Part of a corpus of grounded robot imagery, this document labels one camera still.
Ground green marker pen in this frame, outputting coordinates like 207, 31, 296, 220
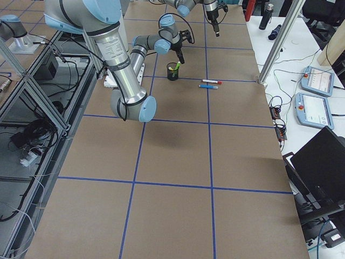
172, 61, 181, 78

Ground teach pendant tablet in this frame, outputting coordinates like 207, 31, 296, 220
295, 93, 334, 130
301, 66, 335, 97

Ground folded blue umbrella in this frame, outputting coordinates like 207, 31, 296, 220
268, 24, 282, 40

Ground aluminium frame post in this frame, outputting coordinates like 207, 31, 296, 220
257, 0, 305, 85

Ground black mesh pen cup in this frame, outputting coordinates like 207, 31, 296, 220
167, 62, 180, 81

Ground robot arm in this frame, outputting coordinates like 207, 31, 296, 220
150, 0, 221, 37
44, 1, 180, 122

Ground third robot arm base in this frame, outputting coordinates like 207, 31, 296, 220
1, 15, 41, 54

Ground red marker pen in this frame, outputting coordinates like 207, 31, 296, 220
202, 79, 222, 84

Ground black water bottle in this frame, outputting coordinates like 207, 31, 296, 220
259, 3, 274, 30

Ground far teach pendant tablet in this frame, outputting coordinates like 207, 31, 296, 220
301, 66, 335, 97

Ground near teach pendant tablet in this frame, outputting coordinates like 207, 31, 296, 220
295, 93, 334, 130

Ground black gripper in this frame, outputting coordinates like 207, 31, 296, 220
172, 42, 185, 64
206, 9, 220, 37

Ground blue marker pen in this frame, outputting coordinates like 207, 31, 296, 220
198, 84, 218, 90

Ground black laptop on stand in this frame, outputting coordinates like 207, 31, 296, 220
289, 125, 345, 206

